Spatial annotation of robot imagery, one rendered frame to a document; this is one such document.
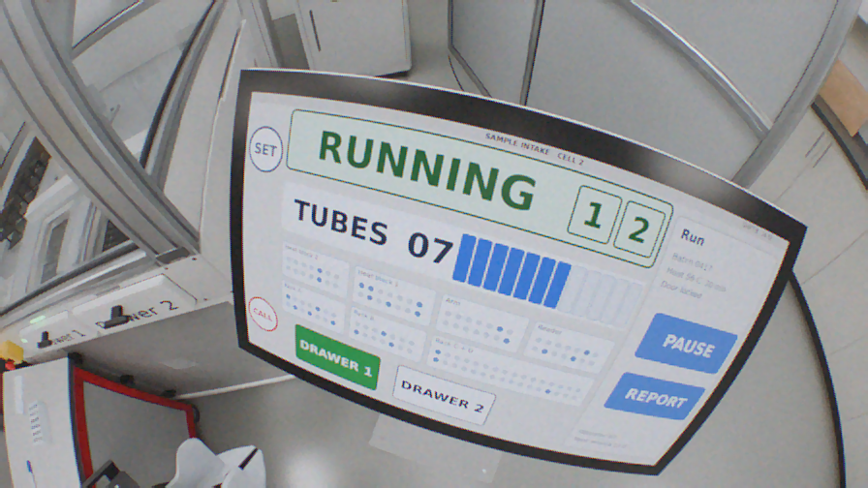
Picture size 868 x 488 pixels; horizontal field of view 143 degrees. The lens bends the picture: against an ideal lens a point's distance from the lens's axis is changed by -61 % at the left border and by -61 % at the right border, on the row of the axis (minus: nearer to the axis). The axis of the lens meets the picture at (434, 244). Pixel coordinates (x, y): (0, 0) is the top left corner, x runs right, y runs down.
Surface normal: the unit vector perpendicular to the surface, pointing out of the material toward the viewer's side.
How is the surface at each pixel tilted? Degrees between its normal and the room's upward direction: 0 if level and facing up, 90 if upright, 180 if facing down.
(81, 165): 90
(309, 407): 0
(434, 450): 3
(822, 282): 90
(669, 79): 90
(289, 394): 0
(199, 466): 85
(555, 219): 50
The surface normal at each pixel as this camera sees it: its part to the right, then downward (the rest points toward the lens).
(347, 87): -0.25, 0.32
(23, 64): 0.30, 0.83
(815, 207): -0.95, 0.28
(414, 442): -0.04, -0.45
